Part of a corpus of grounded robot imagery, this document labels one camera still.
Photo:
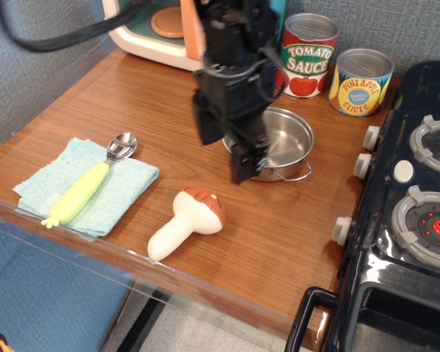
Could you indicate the plush toy mushroom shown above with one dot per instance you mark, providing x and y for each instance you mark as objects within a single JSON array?
[{"x": 195, "y": 210}]

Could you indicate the pineapple slices can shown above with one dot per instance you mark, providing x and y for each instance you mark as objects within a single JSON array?
[{"x": 361, "y": 79}]

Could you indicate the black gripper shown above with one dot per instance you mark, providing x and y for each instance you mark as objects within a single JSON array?
[{"x": 230, "y": 100}]

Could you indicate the spoon with yellow-green handle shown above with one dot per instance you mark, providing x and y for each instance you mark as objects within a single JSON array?
[{"x": 77, "y": 196}]

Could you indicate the light teal folded cloth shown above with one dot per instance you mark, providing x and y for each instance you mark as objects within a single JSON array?
[{"x": 126, "y": 181}]

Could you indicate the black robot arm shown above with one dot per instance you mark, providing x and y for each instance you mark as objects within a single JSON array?
[{"x": 237, "y": 81}]

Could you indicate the tomato sauce can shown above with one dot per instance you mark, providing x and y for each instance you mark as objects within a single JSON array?
[{"x": 308, "y": 45}]

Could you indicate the teal toy microwave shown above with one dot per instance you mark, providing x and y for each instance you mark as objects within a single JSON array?
[{"x": 182, "y": 33}]

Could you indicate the clear acrylic table guard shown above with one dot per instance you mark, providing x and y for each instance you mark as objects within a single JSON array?
[{"x": 56, "y": 294}]

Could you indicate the black toy stove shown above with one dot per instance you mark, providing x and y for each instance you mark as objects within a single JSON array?
[{"x": 389, "y": 292}]

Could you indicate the small stainless steel pot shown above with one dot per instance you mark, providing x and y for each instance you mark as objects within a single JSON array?
[{"x": 290, "y": 140}]

